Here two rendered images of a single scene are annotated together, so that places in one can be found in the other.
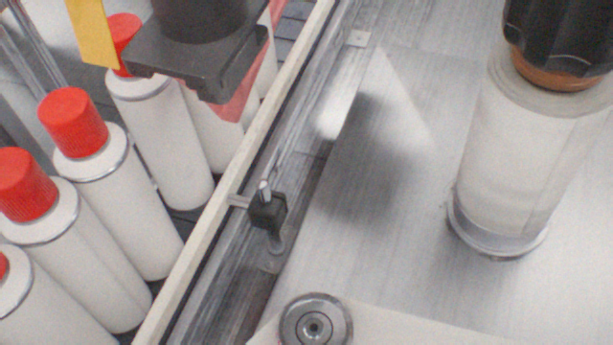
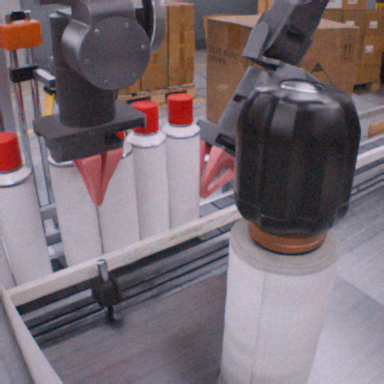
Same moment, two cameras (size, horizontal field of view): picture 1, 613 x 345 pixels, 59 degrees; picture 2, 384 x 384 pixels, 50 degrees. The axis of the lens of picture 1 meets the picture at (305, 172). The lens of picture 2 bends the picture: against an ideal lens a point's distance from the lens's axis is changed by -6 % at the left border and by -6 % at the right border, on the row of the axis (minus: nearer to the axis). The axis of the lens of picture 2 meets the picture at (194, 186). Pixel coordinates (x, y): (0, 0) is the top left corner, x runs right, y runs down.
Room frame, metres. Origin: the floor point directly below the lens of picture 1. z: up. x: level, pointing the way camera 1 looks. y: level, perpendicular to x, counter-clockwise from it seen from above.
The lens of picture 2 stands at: (-0.02, -0.24, 1.25)
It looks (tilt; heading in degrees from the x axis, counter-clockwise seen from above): 29 degrees down; 29
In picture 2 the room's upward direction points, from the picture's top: straight up
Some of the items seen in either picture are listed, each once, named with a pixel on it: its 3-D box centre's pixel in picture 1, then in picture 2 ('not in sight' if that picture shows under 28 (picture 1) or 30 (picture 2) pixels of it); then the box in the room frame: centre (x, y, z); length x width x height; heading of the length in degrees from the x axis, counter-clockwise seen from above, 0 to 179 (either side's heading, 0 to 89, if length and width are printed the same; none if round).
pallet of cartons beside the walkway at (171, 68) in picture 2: not in sight; (130, 47); (3.49, 2.42, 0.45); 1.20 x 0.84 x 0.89; 59
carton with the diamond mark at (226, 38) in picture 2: not in sight; (280, 73); (1.04, 0.10, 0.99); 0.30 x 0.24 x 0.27; 150
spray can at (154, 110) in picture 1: (160, 123); (74, 197); (0.32, 0.12, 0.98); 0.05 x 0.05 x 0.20
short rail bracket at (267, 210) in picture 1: (270, 217); (108, 298); (0.27, 0.04, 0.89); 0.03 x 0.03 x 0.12; 64
